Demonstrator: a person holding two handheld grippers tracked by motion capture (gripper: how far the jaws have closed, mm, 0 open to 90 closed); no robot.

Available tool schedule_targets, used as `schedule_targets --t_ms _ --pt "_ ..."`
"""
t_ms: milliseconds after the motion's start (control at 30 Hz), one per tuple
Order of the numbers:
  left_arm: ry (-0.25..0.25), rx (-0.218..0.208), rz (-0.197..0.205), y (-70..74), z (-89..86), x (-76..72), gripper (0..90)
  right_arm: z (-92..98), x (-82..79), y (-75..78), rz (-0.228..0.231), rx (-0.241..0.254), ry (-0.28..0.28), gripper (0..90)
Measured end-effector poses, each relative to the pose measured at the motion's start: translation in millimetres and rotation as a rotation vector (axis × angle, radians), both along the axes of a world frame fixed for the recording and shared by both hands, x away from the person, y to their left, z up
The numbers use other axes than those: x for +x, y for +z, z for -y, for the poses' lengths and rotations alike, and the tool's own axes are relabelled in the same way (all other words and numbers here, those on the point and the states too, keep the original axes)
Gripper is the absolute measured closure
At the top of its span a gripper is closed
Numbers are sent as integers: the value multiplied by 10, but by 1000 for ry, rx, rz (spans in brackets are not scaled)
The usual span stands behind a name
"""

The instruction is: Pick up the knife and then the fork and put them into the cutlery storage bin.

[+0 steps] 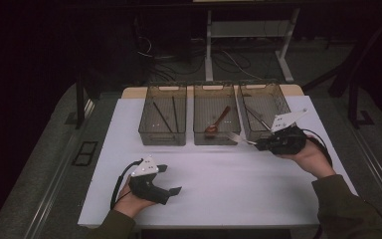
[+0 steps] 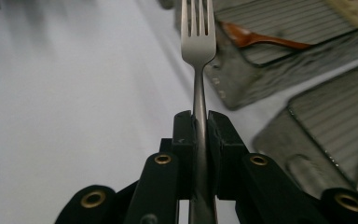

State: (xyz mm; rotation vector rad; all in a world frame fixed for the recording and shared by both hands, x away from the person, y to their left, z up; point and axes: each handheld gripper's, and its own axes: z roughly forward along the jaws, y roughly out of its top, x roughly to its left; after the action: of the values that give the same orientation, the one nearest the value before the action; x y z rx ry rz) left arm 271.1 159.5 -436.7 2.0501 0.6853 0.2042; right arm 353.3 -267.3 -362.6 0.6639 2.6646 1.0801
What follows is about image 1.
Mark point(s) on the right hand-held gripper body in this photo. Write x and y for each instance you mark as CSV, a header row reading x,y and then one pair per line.
x,y
286,141

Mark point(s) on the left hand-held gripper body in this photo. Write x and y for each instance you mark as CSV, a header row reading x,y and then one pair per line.
x,y
147,191

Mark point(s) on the clear brown plastic bin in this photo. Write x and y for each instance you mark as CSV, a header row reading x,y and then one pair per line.
x,y
216,99
160,126
265,99

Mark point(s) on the brown wooden spoon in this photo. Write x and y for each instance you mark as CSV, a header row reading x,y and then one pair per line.
x,y
210,129

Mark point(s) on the person's left hand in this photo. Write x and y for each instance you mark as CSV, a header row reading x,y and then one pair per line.
x,y
129,204

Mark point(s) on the person's right hand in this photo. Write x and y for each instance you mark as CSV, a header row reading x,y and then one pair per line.
x,y
311,159

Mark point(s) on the white table sheet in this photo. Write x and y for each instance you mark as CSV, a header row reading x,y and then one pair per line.
x,y
229,199

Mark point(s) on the black metal stand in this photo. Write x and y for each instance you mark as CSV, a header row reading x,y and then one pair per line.
x,y
353,99
79,103

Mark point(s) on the metal floor rail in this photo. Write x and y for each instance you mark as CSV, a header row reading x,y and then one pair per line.
x,y
63,166
374,166

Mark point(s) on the white metal table frame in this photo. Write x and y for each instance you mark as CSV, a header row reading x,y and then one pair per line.
x,y
209,49

